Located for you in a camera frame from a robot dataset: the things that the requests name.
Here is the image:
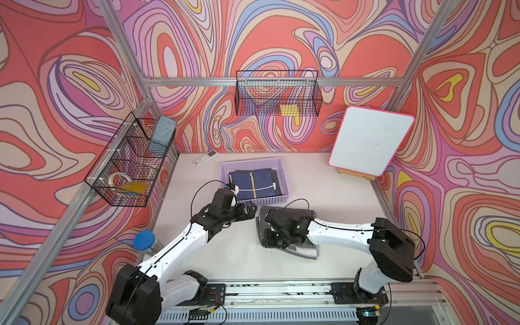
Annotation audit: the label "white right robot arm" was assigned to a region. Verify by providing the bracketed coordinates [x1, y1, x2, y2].
[256, 207, 415, 304]

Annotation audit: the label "white tape roll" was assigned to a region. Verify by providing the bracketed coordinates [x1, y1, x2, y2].
[108, 172, 132, 190]

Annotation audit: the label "purple perforated plastic basket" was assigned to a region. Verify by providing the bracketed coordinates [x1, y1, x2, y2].
[221, 157, 290, 206]

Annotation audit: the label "blue pillowcase with yellow stripe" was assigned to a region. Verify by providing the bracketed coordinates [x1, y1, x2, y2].
[229, 169, 282, 200]

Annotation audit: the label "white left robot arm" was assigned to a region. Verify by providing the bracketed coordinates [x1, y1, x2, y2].
[106, 184, 257, 324]

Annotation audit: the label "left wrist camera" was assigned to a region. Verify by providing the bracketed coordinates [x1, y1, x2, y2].
[226, 183, 240, 199]

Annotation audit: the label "yellow sticky notes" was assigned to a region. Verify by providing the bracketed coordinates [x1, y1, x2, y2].
[280, 104, 300, 117]

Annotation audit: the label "white remote control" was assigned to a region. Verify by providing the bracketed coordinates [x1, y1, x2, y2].
[193, 150, 219, 167]

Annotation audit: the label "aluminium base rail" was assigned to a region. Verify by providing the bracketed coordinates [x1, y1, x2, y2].
[101, 278, 452, 325]

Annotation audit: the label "black wire basket left wall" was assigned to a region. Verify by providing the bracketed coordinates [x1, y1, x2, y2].
[84, 113, 176, 207]

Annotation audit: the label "black wire basket back wall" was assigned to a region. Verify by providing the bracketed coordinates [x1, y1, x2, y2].
[234, 68, 323, 117]

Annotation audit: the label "black wire basket wall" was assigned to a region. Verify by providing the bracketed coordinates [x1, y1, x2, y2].
[234, 68, 323, 117]
[84, 113, 176, 207]

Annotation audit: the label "pink framed whiteboard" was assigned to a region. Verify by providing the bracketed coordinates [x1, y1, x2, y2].
[329, 106, 415, 177]

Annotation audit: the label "aluminium frame post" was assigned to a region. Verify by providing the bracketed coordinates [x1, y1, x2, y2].
[1, 97, 156, 324]

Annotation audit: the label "yellow cloth in basket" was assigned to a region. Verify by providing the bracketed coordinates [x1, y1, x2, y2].
[115, 181, 148, 196]

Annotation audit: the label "grey cloth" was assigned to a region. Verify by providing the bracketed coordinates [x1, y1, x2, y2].
[255, 206, 320, 260]

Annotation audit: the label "blue grey sponge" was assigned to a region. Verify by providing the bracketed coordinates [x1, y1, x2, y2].
[151, 116, 177, 146]

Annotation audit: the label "blue capped bottle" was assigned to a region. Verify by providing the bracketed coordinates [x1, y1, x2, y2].
[133, 230, 161, 256]

